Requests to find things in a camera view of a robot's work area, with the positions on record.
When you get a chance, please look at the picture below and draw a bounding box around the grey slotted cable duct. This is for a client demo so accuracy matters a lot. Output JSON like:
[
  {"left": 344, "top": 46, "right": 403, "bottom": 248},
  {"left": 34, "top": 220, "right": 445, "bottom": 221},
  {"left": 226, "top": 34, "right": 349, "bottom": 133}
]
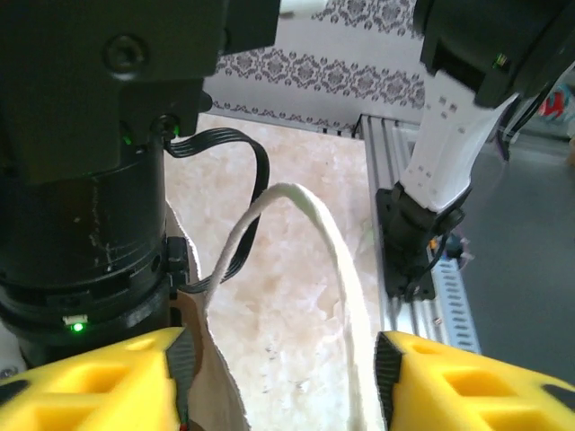
[{"left": 430, "top": 258, "right": 482, "bottom": 356}]

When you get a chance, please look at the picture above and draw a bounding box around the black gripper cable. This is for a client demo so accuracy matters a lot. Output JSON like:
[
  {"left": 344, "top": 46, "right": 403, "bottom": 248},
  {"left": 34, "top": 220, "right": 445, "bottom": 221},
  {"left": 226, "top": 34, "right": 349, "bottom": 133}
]
[{"left": 164, "top": 128, "right": 271, "bottom": 295}]

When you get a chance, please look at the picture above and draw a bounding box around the black mounting plate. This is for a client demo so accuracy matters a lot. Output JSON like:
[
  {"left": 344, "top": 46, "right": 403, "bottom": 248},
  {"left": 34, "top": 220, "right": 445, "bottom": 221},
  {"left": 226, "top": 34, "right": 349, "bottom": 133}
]
[{"left": 376, "top": 187, "right": 436, "bottom": 303}]

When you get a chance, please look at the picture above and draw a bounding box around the white printed paper bag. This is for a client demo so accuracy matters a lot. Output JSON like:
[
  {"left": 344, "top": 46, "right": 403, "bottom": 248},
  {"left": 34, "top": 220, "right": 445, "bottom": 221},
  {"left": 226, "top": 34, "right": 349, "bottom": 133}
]
[{"left": 165, "top": 182, "right": 388, "bottom": 431}]

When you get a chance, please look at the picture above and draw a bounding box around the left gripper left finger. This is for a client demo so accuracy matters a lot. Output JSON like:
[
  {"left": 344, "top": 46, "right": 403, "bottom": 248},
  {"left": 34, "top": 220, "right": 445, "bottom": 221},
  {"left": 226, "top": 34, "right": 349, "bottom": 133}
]
[{"left": 0, "top": 326, "right": 199, "bottom": 431}]

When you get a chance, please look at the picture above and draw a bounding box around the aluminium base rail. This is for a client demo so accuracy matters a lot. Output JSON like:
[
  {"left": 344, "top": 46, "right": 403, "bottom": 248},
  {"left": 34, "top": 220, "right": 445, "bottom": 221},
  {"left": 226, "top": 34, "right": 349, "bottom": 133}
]
[{"left": 357, "top": 114, "right": 484, "bottom": 356}]

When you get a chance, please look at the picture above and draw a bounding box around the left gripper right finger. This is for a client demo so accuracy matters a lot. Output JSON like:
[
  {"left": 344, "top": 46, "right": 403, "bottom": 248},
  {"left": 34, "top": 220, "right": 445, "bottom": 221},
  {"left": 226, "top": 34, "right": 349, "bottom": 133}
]
[{"left": 375, "top": 330, "right": 575, "bottom": 431}]

